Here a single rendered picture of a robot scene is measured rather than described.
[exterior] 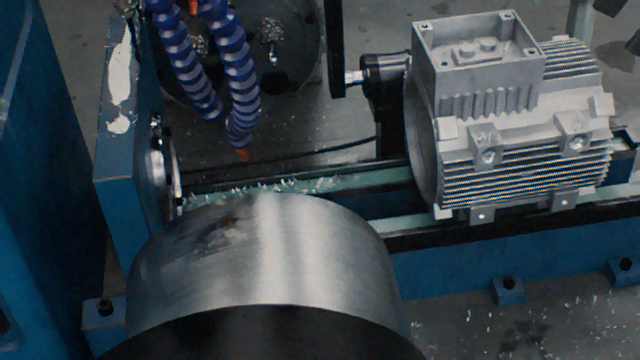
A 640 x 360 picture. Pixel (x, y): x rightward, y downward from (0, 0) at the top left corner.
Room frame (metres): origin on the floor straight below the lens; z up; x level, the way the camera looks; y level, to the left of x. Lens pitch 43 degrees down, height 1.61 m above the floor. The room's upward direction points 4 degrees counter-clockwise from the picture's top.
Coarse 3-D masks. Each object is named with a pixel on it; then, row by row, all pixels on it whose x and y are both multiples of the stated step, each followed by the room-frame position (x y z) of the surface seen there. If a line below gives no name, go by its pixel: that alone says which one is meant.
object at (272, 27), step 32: (256, 0) 0.90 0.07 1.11; (288, 0) 0.91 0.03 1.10; (192, 32) 0.88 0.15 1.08; (256, 32) 0.89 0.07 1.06; (288, 32) 0.90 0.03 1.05; (320, 32) 0.91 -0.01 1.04; (160, 64) 0.89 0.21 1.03; (224, 64) 0.90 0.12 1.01; (256, 64) 0.90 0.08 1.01; (288, 64) 0.90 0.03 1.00; (224, 96) 0.89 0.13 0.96; (288, 96) 0.91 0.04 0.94
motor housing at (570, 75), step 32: (576, 64) 0.71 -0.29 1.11; (416, 96) 0.78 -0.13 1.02; (544, 96) 0.68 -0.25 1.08; (576, 96) 0.68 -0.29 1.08; (416, 128) 0.77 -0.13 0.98; (512, 128) 0.66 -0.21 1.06; (544, 128) 0.65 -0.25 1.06; (608, 128) 0.66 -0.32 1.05; (416, 160) 0.74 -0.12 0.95; (448, 160) 0.62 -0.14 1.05; (512, 160) 0.63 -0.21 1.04; (544, 160) 0.63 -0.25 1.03; (576, 160) 0.64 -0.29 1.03; (448, 192) 0.62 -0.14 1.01; (480, 192) 0.63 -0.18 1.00; (512, 192) 0.63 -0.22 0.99; (544, 192) 0.64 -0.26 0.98
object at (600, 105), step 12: (564, 36) 0.79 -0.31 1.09; (408, 60) 0.77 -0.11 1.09; (408, 72) 0.77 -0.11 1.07; (600, 96) 0.67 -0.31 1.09; (612, 96) 0.67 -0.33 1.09; (600, 108) 0.66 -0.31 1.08; (612, 108) 0.66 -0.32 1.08; (444, 120) 0.65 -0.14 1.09; (456, 120) 0.65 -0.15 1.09; (444, 132) 0.64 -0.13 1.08; (456, 132) 0.64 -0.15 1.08; (588, 192) 0.66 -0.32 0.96; (432, 204) 0.65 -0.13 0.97; (432, 216) 0.64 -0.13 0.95; (444, 216) 0.63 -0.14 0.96
